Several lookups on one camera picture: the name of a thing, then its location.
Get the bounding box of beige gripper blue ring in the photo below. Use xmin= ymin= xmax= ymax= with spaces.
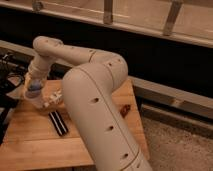
xmin=24 ymin=68 xmax=45 ymax=99

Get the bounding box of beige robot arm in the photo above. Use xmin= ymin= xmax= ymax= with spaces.
xmin=24 ymin=36 xmax=153 ymax=171

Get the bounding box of black striped rectangular block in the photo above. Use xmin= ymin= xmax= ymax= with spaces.
xmin=49 ymin=111 xmax=68 ymax=136

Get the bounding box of small brown object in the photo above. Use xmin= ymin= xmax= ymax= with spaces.
xmin=120 ymin=104 xmax=131 ymax=117

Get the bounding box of black cables and equipment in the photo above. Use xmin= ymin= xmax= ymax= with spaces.
xmin=0 ymin=51 xmax=26 ymax=144

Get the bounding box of metal window rail frame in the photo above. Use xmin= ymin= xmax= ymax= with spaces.
xmin=0 ymin=0 xmax=213 ymax=48

